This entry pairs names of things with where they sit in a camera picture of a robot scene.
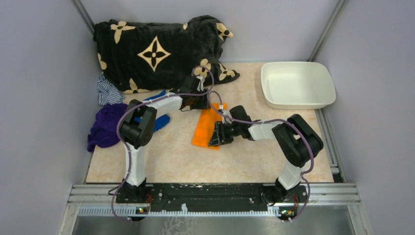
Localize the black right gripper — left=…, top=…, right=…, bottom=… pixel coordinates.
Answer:
left=208, top=120, right=241, bottom=147

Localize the orange towel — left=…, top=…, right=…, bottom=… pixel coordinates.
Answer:
left=191, top=108, right=222, bottom=150

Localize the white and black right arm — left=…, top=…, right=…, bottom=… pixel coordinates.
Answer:
left=208, top=105, right=323, bottom=204

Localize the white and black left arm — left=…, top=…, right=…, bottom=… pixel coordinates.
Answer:
left=116, top=75, right=208, bottom=203

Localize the blue towel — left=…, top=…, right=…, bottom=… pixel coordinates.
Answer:
left=144, top=90, right=170, bottom=132

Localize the black floral blanket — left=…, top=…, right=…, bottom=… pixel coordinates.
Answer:
left=93, top=15, right=240, bottom=94

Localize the white plastic basin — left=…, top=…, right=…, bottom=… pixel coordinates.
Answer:
left=260, top=61, right=336, bottom=110

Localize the blue white striped cloth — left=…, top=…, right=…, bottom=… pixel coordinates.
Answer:
left=96, top=73, right=125, bottom=106

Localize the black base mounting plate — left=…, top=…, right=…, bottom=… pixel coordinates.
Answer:
left=115, top=183, right=307, bottom=212

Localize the purple towel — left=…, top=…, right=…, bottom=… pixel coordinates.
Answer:
left=87, top=103, right=127, bottom=153

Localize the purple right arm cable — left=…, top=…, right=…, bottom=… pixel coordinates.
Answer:
left=207, top=91, right=315, bottom=223

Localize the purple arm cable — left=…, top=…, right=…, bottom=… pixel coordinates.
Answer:
left=110, top=65, right=216, bottom=224
left=207, top=91, right=315, bottom=223

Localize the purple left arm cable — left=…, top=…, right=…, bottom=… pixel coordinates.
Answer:
left=110, top=65, right=216, bottom=224

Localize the aluminium frame rail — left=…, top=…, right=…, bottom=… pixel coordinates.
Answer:
left=59, top=183, right=372, bottom=235

